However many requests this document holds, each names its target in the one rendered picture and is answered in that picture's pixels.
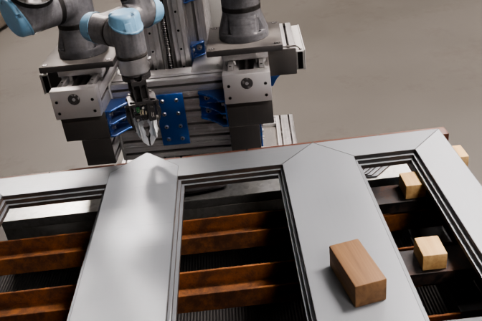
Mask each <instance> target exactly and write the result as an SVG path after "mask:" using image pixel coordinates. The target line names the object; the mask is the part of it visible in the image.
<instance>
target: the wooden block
mask: <svg viewBox="0 0 482 321"><path fill-rule="evenodd" d="M329 256H330V266H331V268H332V269H333V271H334V273H335V275H336V276H337V278H338V280H339V281H340V283H341V285H342V286H343V288H344V289H345V291H346V293H347V294H348V296H349V298H350V300H351V301H352V303H353V304H354V306H355V307H361V306H364V305H368V304H371V303H374V302H379V301H382V300H385V299H386V298H387V278H386V277H385V276H384V274H383V273H382V271H381V270H380V269H379V267H378V266H377V265H376V263H375V262H374V260H373V259H372V258H371V256H370V255H369V253H368V252H367V250H366V249H365V248H364V246H363V245H362V243H361V242H360V241H359V240H358V239H354V240H351V241H345V242H342V243H339V244H334V245H331V246H329Z"/></svg>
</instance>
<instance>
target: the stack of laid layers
mask: <svg viewBox="0 0 482 321"><path fill-rule="evenodd" d="M354 158H355V160H356V162H357V165H358V167H359V170H360V171H361V174H362V176H363V178H364V181H365V183H366V185H367V188H368V189H369V192H370V194H371V196H372V199H373V201H374V204H375V206H376V207H377V210H378V212H379V215H380V217H381V219H382V222H383V224H384V227H385V229H386V230H387V233H388V235H389V238H390V240H391V242H392V245H393V247H394V250H395V251H396V253H397V256H398V258H399V260H400V263H401V265H402V268H403V269H404V271H405V274H406V276H407V279H408V281H409V283H410V286H411V288H412V291H413V292H414V294H415V297H416V299H417V302H418V304H419V306H420V309H421V310H422V313H423V315H424V317H425V320H426V321H430V320H429V318H428V316H427V313H426V311H425V308H424V307H423V305H422V302H421V300H420V297H419V295H418V293H417V290H416V289H415V286H414V284H413V282H412V280H411V277H410V275H409V273H408V271H407V268H406V266H405V263H404V262H403V260H402V257H401V255H400V252H399V250H398V248H397V245H396V244H395V242H394V239H393V237H392V235H391V232H390V230H389V228H388V226H387V223H386V221H385V220H384V217H383V215H382V212H381V210H380V208H379V205H378V203H377V201H376V198H375V197H374V194H373V192H372V190H371V188H370V185H369V183H368V181H367V178H366V176H365V175H364V172H363V170H362V169H363V168H376V167H382V166H394V165H401V164H408V163H411V164H412V166H413V168H414V169H415V171H416V172H417V174H418V176H419V177H420V180H421V181H422V183H423V184H424V186H425V187H426V189H427V191H428V193H429V194H430V196H431V198H432V199H433V201H434V202H435V205H436V206H437V208H438V210H439V211H440V213H441V214H442V216H443V218H444V219H445V221H446V223H447V225H448V226H449V228H450V230H451V231H452V232H453V235H454V237H455V238H456V240H457V241H458V243H459V244H460V247H461V248H462V250H463V251H464V253H465V255H466V256H467V258H468V260H469V262H470V263H471V265H472V267H473V268H474V270H475V271H476V274H477V275H478V277H479V278H480V280H481V281H482V254H481V252H480V251H479V249H478V247H477V246H476V244H475V243H474V241H473V240H472V238H471V236H470V235H469V233H468V232H467V230H466V228H465V227H464V225H463V224H462V222H461V221H460V219H459V218H458V216H457V214H456V213H455V212H454V210H453V208H452V206H451V205H450V203H449V202H448V200H447V198H446V197H445V195H444V194H443V192H442V191H441V190H440V187H439V186H438V184H437V183H436V181H435V179H434V178H433V177H432V175H431V173H430V172H429V170H428V169H427V167H426V165H425V164H424V163H423V161H422V159H421V157H420V156H419V155H418V153H417V151H416V150H403V151H397V152H390V153H378V154H371V155H359V156H354ZM276 178H278V179H279V183H280V189H281V193H282V197H283V204H284V208H285V215H286V218H287V222H288V229H289V233H290V240H291V244H292V248H293V255H294V259H295V263H296V269H297V273H298V280H299V284H300V288H301V294H302V298H303V305H304V309H305V313H306V319H307V321H317V320H316V314H315V310H314V307H313V300H312V297H311V291H310V287H309V284H308V278H307V274H306V268H305V264H304V261H303V255H302V251H301V245H300V242H299V238H298V232H297V228H296V223H295V219H294V215H293V209H292V206H291V202H290V196H289V192H288V186H287V183H286V179H285V173H284V170H283V164H282V165H276V166H265V167H258V168H246V169H240V170H233V171H221V172H214V173H202V174H196V175H189V176H178V178H177V188H176V205H175V214H174V231H173V240H172V249H171V266H170V275H169V292H168V301H167V310H166V321H177V310H178V298H179V275H180V264H181V240H182V229H183V216H184V194H185V189H188V188H200V187H206V186H218V185H225V184H231V183H244V182H251V181H262V180H269V179H276ZM105 187H106V185H101V186H89V187H82V188H71V189H64V190H57V191H45V192H39V193H26V194H20V195H13V196H2V198H1V200H0V227H1V225H2V223H3V221H4V219H5V218H6V215H7V214H8V212H9V209H17V208H24V207H30V206H43V205H49V204H56V203H68V202H74V201H86V200H93V199H99V198H101V200H100V205H99V207H98V212H97V215H96V218H95V223H94V225H93V230H92V233H91V235H90V240H89V243H88V247H87V251H86V253H85V258H84V261H83V264H82V269H81V271H80V276H79V279H78V281H77V286H76V289H75V293H74V297H73V299H72V304H71V307H70V311H69V315H68V317H67V321H69V319H70V315H71V312H72V307H73V304H74V301H75V296H76V294H77V288H78V286H79V283H80V278H81V275H82V271H83V268H84V265H85V260H86V257H87V255H88V249H89V247H90V242H91V239H92V236H93V232H94V228H95V224H96V221H97V218H98V214H99V210H100V206H101V203H102V200H103V195H104V192H105Z"/></svg>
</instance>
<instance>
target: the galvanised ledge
mask: <svg viewBox="0 0 482 321"><path fill-rule="evenodd" d="M406 172H411V170H410V168H409V167H408V165H407V164H401V165H394V166H389V167H388V168H387V169H386V170H384V171H383V172H382V173H381V174H379V175H378V176H377V177H375V178H367V181H368V183H369V185H370V188H373V187H380V186H391V185H398V184H399V174H400V173H406ZM282 198H283V197H282V193H281V189H280V183H279V179H278V178H276V179H269V180H262V181H251V182H244V183H231V184H228V185H227V186H224V187H222V188H217V189H213V190H209V191H202V192H197V193H188V194H184V210H187V209H200V208H206V207H213V206H225V205H231V204H238V203H250V202H257V201H269V200H275V199H282ZM100 200H101V198H99V199H93V200H86V201H74V202H68V203H56V204H49V205H43V206H30V207H24V208H17V209H9V212H8V214H7V215H6V218H5V219H4V221H3V223H2V227H3V229H4V231H5V230H12V229H23V228H30V227H37V226H49V225H55V224H67V223H74V222H81V221H93V220H95V218H96V215H97V212H98V207H99V205H100Z"/></svg>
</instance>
